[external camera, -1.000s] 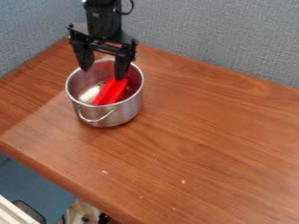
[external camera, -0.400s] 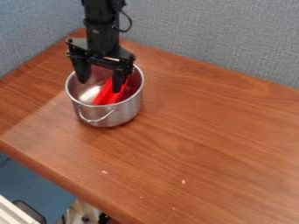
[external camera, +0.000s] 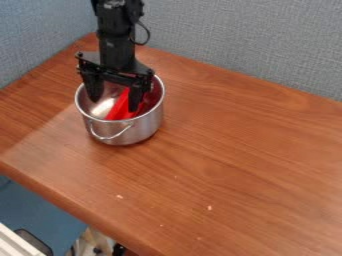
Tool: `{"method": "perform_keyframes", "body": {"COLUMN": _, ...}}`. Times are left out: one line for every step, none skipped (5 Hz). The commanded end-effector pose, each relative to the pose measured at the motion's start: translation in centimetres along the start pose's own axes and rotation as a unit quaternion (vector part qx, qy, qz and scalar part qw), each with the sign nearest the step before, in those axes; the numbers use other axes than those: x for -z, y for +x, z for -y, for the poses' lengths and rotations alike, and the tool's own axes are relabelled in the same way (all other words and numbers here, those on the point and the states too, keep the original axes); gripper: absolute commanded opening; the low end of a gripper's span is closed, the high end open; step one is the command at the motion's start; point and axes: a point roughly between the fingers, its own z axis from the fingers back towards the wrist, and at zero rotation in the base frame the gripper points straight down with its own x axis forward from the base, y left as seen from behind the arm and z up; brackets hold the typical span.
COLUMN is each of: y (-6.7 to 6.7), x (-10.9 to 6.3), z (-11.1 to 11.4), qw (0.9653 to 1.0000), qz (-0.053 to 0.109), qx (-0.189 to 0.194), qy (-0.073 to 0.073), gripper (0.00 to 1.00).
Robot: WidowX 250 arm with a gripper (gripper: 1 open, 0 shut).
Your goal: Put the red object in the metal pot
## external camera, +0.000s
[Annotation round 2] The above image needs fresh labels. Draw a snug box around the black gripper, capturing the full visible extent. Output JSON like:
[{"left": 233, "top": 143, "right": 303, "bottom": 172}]
[{"left": 75, "top": 34, "right": 155, "bottom": 112}]

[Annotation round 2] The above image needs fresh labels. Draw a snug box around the red plastic block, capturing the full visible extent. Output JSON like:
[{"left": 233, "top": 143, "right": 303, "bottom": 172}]
[{"left": 106, "top": 89, "right": 145, "bottom": 121}]

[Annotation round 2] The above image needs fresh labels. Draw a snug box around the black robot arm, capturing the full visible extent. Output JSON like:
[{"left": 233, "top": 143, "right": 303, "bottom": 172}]
[{"left": 76, "top": 0, "right": 155, "bottom": 112}]

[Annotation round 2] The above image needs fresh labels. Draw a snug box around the metal pot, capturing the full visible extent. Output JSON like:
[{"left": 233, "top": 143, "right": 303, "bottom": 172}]
[{"left": 75, "top": 75, "right": 166, "bottom": 146}]

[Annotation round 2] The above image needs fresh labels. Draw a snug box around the black chair frame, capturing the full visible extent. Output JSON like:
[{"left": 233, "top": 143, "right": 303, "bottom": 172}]
[{"left": 15, "top": 229, "right": 54, "bottom": 256}]

